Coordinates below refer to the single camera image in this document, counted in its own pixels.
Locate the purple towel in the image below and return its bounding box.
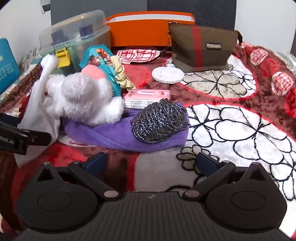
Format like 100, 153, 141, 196
64, 101, 190, 153

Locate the light grey felt panel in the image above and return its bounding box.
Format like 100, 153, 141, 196
50, 0, 149, 27

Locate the white cloth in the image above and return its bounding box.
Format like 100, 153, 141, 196
14, 54, 62, 168

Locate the clear plastic storage box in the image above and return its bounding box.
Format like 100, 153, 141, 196
38, 10, 112, 75

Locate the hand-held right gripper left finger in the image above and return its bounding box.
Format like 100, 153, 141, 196
37, 152, 121, 201

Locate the striped bedding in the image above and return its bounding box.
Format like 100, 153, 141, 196
20, 47, 42, 70

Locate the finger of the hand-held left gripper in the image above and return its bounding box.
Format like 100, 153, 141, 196
27, 130, 53, 147

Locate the brown striped pouch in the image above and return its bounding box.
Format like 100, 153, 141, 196
168, 22, 243, 74

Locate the cream scrunchie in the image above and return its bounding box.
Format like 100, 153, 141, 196
110, 55, 137, 91

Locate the red floral blanket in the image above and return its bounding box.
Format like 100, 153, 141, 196
0, 41, 296, 234

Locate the orange box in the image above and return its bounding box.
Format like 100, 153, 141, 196
106, 11, 196, 48

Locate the teal cushion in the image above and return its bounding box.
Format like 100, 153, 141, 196
0, 38, 21, 95

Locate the metal scouring ball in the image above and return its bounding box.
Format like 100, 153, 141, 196
131, 98, 189, 144

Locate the white red-patterned cloth pad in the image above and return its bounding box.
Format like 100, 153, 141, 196
115, 47, 163, 65

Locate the pink tissue packet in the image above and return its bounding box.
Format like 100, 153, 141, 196
123, 89, 171, 110

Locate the teal printed packet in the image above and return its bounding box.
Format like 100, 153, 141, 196
79, 45, 122, 96

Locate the dark grey felt panel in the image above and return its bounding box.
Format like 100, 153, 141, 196
147, 0, 237, 31

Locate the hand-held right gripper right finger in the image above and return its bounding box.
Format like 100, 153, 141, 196
183, 152, 266, 201

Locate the white round pad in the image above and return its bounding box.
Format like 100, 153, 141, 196
151, 65, 185, 85

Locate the brown leopard-print blanket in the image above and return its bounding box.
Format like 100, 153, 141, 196
0, 62, 44, 113

